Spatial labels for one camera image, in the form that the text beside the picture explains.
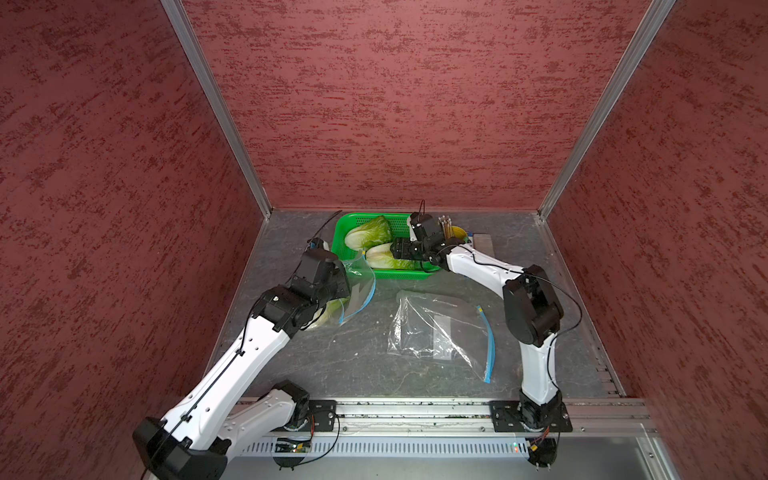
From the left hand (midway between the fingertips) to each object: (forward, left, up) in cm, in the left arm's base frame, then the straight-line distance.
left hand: (340, 283), depth 75 cm
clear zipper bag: (+6, -4, -10) cm, 13 cm away
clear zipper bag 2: (-6, -26, -13) cm, 30 cm away
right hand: (+19, -16, -11) cm, 27 cm away
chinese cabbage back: (+28, -6, -13) cm, 31 cm away
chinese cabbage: (+19, -9, -14) cm, 26 cm away
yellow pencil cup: (+28, -36, -11) cm, 47 cm away
